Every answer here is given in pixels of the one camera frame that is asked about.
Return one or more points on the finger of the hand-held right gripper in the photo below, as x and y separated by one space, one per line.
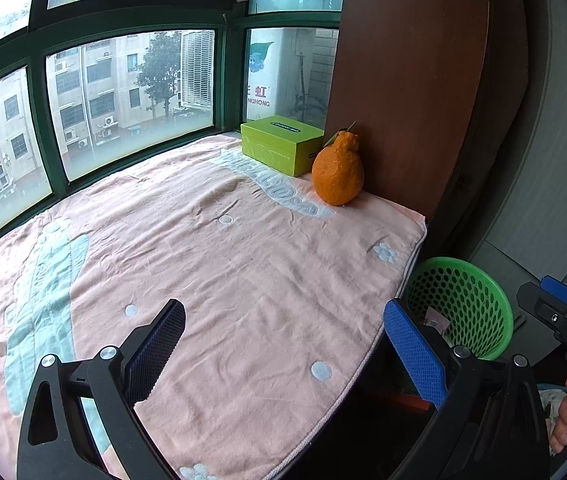
543 310
561 289

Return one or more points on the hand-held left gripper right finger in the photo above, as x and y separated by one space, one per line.
416 355

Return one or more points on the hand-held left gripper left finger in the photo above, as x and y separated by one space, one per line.
156 347

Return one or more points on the green mesh wastebasket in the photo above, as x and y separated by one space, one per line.
468 300

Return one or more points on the orange plastic item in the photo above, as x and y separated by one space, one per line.
408 402

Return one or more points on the floral cloth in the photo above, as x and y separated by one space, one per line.
548 400

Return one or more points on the pink printed blanket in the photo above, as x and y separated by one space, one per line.
213 260

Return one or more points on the whole orange citrus fruit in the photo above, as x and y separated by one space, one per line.
338 175

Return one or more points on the green tissue box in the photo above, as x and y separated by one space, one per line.
268 147

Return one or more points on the brown wooden panel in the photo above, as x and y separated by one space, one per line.
403 85

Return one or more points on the white louvred shutter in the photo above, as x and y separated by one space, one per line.
197 67

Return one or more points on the white outdoor air conditioner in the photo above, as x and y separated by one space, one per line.
263 75

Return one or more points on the green window frame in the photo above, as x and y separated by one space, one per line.
43 110

